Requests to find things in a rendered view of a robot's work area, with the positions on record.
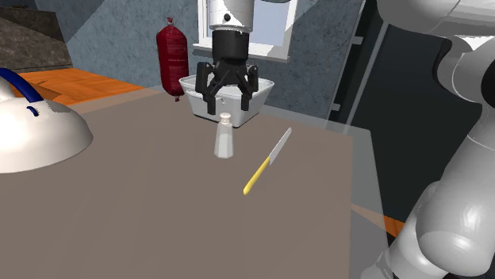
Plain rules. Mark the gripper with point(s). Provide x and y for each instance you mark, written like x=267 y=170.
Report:
x=230 y=48

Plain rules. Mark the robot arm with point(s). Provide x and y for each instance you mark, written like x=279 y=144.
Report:
x=460 y=216

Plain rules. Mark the white plastic tub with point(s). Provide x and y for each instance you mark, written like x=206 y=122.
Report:
x=263 y=96

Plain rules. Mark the white salt shaker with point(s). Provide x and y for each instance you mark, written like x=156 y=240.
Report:
x=224 y=141

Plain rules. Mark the red sausage-shaped package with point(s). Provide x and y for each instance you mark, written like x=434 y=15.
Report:
x=172 y=58

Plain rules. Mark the dark door with grey frame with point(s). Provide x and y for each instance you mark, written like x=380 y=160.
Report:
x=402 y=116

